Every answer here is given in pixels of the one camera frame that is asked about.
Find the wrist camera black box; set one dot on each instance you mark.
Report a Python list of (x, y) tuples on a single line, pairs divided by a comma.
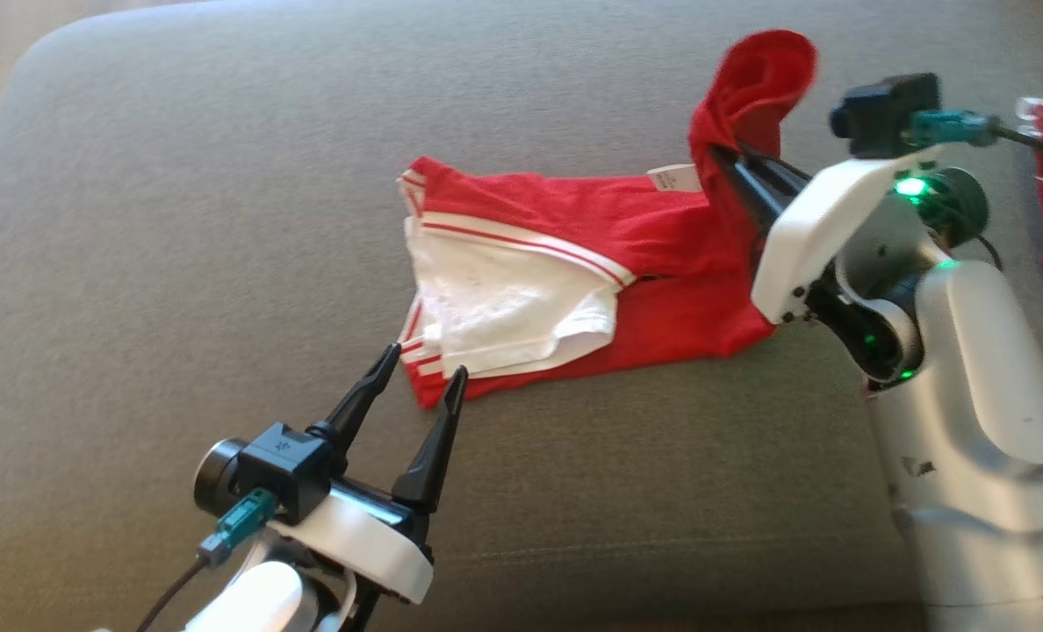
[(289, 465), (890, 114)]

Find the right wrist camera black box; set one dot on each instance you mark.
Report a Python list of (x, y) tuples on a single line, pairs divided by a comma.
[(890, 114)]

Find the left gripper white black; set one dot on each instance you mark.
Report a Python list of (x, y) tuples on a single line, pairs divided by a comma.
[(363, 544)]

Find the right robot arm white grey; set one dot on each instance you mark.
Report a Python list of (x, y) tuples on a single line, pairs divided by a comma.
[(978, 412)]

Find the red shirt with white stripes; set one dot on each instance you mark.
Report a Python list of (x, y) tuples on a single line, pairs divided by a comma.
[(565, 263)]

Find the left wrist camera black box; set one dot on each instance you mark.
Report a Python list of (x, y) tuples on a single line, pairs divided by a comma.
[(289, 465)]

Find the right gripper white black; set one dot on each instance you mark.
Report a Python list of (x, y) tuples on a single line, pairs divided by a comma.
[(820, 237)]

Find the grey sofa seat cushion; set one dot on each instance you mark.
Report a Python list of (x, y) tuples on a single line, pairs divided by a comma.
[(223, 219)]

